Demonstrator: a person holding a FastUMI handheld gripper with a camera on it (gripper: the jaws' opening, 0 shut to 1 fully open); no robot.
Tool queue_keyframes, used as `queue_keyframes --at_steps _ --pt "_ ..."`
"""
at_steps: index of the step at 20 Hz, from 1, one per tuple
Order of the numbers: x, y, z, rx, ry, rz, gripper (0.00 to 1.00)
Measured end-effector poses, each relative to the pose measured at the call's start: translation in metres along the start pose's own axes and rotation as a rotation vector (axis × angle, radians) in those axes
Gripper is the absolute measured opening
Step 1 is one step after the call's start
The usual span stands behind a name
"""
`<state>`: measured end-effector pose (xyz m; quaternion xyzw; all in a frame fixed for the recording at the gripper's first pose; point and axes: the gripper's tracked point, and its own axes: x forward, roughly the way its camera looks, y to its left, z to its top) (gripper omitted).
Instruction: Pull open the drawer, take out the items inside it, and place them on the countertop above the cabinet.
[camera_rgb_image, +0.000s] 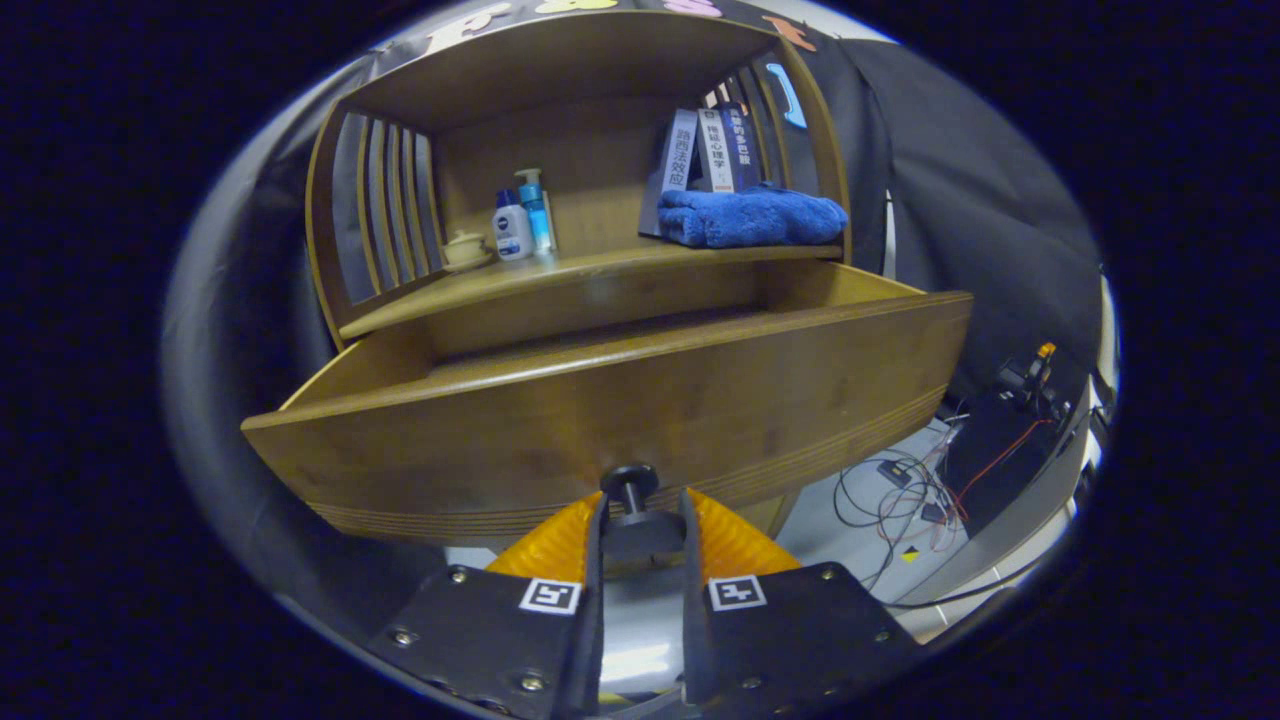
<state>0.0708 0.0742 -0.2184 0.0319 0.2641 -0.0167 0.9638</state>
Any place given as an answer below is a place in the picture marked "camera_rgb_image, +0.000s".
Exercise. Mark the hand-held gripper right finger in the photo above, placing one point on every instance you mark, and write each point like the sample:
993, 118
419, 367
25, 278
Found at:
695, 600

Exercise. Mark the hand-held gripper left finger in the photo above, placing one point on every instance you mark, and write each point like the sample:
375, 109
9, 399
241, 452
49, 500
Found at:
592, 600

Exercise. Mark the wooden drawer with black knob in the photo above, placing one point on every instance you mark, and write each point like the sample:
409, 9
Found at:
600, 410

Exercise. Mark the wooden countertop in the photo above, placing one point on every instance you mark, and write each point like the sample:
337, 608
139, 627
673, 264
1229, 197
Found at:
600, 270

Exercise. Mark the wooden cabinet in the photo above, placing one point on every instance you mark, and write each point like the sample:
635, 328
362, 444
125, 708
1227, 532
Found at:
600, 170

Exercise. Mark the cream lidded teacup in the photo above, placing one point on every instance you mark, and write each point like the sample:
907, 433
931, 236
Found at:
465, 252

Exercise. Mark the white bottle with blue cap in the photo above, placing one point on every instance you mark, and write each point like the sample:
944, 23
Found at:
512, 232

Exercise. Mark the blue folded towel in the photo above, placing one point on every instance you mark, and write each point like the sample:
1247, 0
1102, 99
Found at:
750, 218

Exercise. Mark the blue pump bottle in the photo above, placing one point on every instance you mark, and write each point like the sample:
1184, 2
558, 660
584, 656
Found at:
540, 215

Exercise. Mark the orange and black clamp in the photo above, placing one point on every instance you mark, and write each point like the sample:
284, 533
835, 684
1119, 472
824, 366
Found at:
1030, 368

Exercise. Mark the white spine book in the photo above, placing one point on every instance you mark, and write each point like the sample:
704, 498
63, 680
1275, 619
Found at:
714, 150

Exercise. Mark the dark blue book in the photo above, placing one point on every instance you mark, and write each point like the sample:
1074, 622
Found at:
742, 145

